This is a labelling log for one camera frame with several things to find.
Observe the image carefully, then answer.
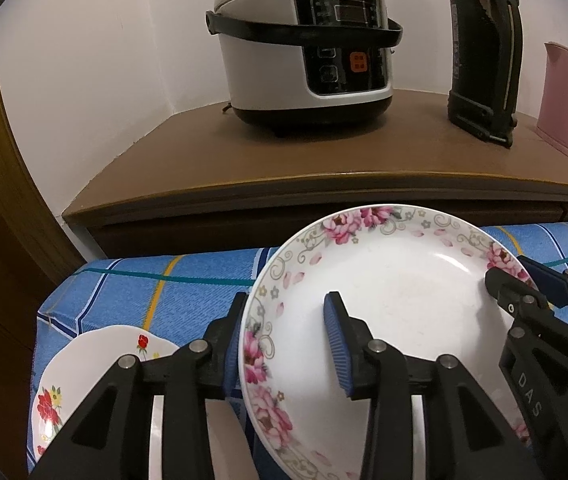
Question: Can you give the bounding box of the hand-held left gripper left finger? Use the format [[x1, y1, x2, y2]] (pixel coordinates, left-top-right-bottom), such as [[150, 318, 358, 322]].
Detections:
[[29, 292, 250, 480]]

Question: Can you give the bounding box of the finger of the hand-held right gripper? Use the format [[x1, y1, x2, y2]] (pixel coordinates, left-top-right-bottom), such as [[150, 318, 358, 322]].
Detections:
[[516, 255, 568, 343], [484, 267, 565, 329]]

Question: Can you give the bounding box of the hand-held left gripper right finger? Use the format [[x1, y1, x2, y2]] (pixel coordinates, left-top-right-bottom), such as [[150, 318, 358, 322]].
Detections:
[[323, 291, 535, 480]]

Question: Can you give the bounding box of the pink floral white plate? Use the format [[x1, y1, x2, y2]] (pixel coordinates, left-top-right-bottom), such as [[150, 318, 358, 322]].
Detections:
[[238, 203, 540, 480]]

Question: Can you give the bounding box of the red floral white plate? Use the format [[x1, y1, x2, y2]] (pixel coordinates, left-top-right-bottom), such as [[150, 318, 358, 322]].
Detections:
[[26, 325, 247, 480]]

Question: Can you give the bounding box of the blue plaid cloth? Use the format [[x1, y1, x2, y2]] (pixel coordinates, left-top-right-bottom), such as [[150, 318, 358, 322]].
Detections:
[[29, 220, 568, 480]]

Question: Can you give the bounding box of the pink electric kettle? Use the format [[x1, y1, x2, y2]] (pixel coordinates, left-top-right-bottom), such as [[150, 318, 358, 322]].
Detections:
[[534, 42, 568, 163]]

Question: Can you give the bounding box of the brown wooden cabinet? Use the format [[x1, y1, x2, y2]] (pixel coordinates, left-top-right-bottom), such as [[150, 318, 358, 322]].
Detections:
[[61, 87, 568, 266]]

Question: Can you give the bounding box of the black thermos flask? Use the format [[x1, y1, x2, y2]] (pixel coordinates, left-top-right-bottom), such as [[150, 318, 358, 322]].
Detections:
[[441, 0, 524, 148]]

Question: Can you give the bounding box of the white electric rice cooker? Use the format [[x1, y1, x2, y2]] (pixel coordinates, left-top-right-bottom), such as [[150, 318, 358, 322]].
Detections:
[[204, 0, 405, 140]]

